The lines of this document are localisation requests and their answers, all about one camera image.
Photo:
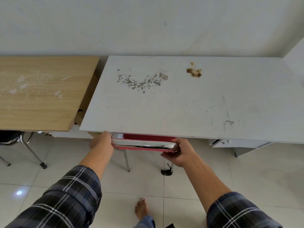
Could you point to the black chair with metal legs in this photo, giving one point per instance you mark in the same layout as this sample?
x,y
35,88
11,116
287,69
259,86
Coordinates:
x,y
14,137

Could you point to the person's bare foot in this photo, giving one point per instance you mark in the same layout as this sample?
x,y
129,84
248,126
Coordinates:
x,y
141,209

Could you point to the person's right forearm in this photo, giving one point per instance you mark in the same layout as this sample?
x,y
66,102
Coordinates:
x,y
213,187

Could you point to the person's left forearm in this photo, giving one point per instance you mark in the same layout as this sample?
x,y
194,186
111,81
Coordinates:
x,y
71,194

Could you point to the person's grey trouser leg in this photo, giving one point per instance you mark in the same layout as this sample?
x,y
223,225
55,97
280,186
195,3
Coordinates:
x,y
145,222

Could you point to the wooden table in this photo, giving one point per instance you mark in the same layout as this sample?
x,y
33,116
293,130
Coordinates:
x,y
40,92

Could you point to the white drawer cabinet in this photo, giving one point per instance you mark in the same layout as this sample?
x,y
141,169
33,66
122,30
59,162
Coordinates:
x,y
239,144

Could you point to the person's right hand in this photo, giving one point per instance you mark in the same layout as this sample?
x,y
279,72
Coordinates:
x,y
182,155

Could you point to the red chair with chrome frame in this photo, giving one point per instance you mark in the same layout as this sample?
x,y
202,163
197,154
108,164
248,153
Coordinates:
x,y
144,146

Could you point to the person's right thumb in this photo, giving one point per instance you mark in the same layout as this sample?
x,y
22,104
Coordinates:
x,y
179,143

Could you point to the white panel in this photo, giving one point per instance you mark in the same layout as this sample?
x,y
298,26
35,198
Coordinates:
x,y
68,133

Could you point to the person's left hand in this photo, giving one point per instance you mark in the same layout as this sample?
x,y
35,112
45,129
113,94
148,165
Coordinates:
x,y
101,143

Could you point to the person's left thumb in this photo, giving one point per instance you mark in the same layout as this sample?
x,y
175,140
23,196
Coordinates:
x,y
108,135

